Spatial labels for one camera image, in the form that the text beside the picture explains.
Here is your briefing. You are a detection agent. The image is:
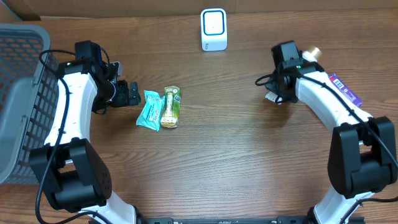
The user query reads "teal plastic packet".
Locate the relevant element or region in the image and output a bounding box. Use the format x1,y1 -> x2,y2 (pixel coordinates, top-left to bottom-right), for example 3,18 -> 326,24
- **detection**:
136,90 -> 165,132

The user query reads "white bamboo print tube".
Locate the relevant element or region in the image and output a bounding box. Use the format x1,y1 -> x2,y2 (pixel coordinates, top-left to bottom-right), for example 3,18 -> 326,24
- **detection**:
265,46 -> 322,100

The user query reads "green yellow snack packet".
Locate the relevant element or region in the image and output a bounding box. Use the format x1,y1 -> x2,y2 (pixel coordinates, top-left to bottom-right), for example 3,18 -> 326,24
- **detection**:
160,86 -> 182,128

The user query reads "purple Carefree pad pack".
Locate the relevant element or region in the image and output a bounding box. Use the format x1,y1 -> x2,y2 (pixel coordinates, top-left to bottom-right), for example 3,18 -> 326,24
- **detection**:
329,73 -> 363,107

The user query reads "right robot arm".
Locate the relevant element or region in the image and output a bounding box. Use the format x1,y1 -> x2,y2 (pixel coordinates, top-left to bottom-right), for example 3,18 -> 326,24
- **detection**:
263,40 -> 397,223

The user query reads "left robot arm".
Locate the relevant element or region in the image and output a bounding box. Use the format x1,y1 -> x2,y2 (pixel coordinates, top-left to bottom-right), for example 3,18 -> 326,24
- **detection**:
29,40 -> 146,223

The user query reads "white barcode scanner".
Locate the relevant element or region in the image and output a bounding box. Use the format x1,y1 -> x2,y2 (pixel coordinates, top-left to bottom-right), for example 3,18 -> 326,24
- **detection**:
200,8 -> 228,52

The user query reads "grey plastic basket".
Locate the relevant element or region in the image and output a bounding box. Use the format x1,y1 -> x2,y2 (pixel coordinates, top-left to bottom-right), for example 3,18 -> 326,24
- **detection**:
1,24 -> 58,184

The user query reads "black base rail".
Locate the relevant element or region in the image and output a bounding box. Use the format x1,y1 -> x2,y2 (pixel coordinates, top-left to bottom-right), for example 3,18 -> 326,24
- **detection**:
88,215 -> 366,224

